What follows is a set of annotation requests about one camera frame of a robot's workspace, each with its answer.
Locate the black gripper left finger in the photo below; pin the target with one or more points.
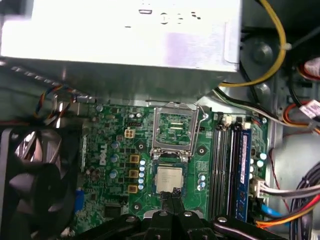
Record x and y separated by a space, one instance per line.
162 225

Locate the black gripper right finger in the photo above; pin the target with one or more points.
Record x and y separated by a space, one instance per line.
190 227

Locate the silver CPU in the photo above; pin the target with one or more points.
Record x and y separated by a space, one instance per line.
168 178

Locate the metal socket cover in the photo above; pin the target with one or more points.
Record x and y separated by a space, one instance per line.
156 130

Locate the CPU socket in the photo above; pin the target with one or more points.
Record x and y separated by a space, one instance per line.
185 178

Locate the black RAM slot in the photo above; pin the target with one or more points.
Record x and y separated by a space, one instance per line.
231 162
215 162
223 162

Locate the blue RAM stick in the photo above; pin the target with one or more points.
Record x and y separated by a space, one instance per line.
243 162

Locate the green motherboard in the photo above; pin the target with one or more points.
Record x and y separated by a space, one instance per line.
147 125

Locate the black case fan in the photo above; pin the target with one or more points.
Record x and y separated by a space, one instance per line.
37 187

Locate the grey power supply unit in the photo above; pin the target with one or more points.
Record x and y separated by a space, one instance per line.
125 45

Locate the black PC case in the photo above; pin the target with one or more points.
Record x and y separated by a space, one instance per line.
262 52

